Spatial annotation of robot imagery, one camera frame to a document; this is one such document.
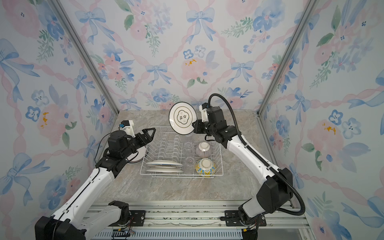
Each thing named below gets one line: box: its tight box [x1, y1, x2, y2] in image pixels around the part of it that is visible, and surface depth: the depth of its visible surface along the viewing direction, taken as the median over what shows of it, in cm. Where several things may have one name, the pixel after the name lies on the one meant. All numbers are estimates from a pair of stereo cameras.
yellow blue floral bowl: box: [195, 158, 216, 178], surface depth 87 cm
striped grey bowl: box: [195, 141, 211, 158], surface depth 94 cm
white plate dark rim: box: [168, 101, 198, 135], surface depth 81 cm
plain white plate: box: [146, 167, 184, 173], surface depth 81 cm
